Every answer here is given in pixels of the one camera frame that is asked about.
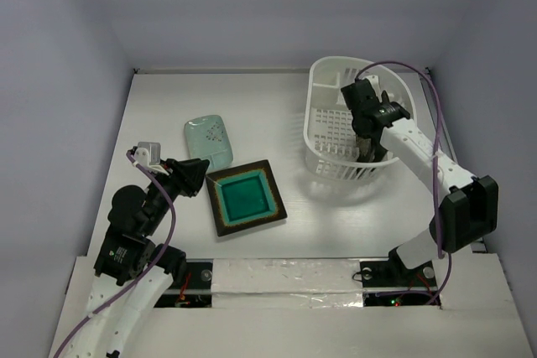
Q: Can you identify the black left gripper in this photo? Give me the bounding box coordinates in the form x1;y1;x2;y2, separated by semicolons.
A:
143;156;210;233

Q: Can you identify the black floral square plate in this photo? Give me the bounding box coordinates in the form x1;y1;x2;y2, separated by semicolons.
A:
356;136;387;163

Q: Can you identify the light green rectangular plate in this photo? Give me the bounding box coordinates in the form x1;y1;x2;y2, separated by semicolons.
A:
184;115;233;172

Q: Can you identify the teal square plate brown rim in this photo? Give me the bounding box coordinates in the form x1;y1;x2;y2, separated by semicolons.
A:
206;159;288;237

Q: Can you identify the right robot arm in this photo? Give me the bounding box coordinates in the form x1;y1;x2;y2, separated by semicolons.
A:
341;79;499;284

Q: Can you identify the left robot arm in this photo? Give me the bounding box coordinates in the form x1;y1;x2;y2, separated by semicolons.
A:
54;147;210;357

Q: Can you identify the white plastic dish rack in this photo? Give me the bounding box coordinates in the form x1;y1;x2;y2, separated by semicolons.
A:
303;56;416;182

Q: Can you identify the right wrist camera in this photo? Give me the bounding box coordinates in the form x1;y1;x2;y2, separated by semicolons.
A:
358;75;383;96

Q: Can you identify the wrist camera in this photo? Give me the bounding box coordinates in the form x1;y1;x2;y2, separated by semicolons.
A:
127;142;161;169
358;75;383;96

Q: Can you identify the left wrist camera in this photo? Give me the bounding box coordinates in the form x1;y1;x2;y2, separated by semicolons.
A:
127;142;161;169

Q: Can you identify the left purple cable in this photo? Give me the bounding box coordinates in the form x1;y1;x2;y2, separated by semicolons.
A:
54;148;176;357

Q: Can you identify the foil covered front rail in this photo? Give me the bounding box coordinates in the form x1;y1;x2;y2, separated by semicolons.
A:
211;259;363;309

